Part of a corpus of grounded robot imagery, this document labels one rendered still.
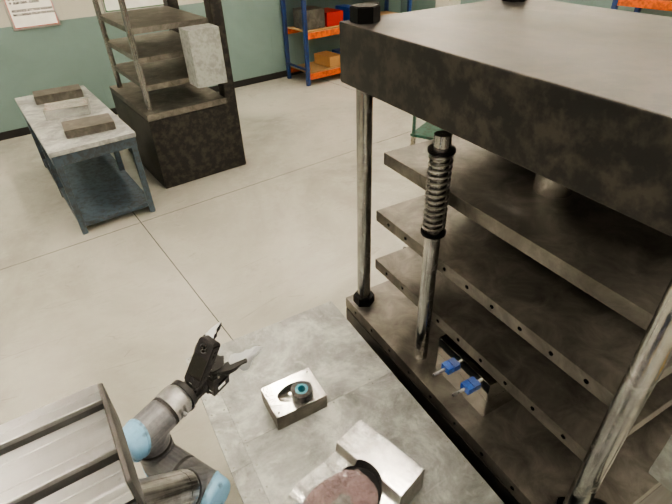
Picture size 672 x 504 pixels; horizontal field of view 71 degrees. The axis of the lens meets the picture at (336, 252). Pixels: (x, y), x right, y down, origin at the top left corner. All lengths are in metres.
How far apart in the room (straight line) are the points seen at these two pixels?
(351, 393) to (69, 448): 1.59
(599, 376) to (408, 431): 0.69
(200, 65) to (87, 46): 3.07
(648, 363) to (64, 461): 1.10
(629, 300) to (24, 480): 1.20
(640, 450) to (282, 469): 1.21
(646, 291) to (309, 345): 1.27
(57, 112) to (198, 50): 1.47
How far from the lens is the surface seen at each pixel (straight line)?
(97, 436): 0.36
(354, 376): 1.95
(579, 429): 1.65
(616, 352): 1.54
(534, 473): 1.83
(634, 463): 1.98
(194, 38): 4.82
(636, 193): 1.05
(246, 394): 1.94
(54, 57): 7.66
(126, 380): 3.29
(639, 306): 1.30
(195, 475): 1.08
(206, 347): 1.09
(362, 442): 1.65
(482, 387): 1.82
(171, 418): 1.11
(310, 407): 1.81
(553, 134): 1.13
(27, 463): 0.37
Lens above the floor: 2.30
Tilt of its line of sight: 35 degrees down
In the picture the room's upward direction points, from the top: 2 degrees counter-clockwise
